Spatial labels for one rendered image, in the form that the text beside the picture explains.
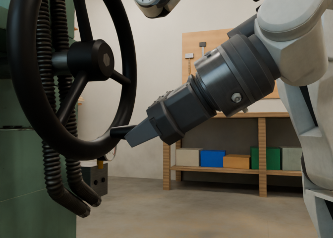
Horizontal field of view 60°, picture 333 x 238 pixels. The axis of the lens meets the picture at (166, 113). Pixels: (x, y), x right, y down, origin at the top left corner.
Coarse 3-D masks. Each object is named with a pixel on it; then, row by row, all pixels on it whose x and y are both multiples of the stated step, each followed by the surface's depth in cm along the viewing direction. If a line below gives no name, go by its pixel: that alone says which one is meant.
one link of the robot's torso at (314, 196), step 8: (304, 176) 79; (304, 184) 79; (312, 184) 80; (304, 192) 79; (312, 192) 76; (320, 192) 76; (328, 192) 77; (304, 200) 80; (312, 200) 76; (320, 200) 76; (328, 200) 71; (312, 208) 77; (320, 208) 76; (328, 208) 76; (312, 216) 77; (320, 216) 76; (328, 216) 76; (320, 224) 76; (328, 224) 76; (320, 232) 75; (328, 232) 76
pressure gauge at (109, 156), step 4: (100, 136) 70; (116, 148) 73; (112, 152) 71; (104, 156) 67; (108, 156) 69; (112, 156) 71; (100, 160) 70; (104, 160) 69; (108, 160) 69; (100, 164) 70; (100, 168) 70
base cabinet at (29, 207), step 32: (0, 128) 48; (32, 128) 55; (0, 160) 48; (32, 160) 54; (64, 160) 63; (0, 192) 48; (32, 192) 54; (0, 224) 47; (32, 224) 54; (64, 224) 63
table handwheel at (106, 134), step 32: (32, 0) 30; (32, 32) 30; (128, 32) 52; (0, 64) 46; (32, 64) 30; (64, 64) 42; (96, 64) 40; (128, 64) 53; (32, 96) 30; (128, 96) 53; (64, 128) 35
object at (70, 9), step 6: (0, 0) 39; (6, 0) 39; (48, 0) 45; (66, 0) 50; (72, 0) 51; (6, 6) 39; (66, 6) 50; (72, 6) 51; (72, 12) 51; (66, 18) 50; (72, 18) 51; (72, 24) 51; (72, 30) 51; (72, 36) 51
